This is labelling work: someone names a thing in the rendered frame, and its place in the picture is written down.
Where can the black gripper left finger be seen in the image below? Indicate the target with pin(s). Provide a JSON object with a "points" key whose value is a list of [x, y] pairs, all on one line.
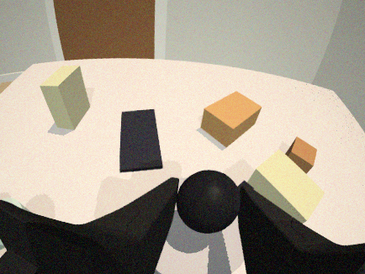
{"points": [[126, 241]]}

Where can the glass french press with black handle and plunger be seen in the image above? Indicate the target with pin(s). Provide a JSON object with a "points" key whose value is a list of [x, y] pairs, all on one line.
{"points": [[204, 236]]}

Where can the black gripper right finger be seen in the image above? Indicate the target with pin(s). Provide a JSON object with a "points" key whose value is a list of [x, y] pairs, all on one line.
{"points": [[275, 243]]}

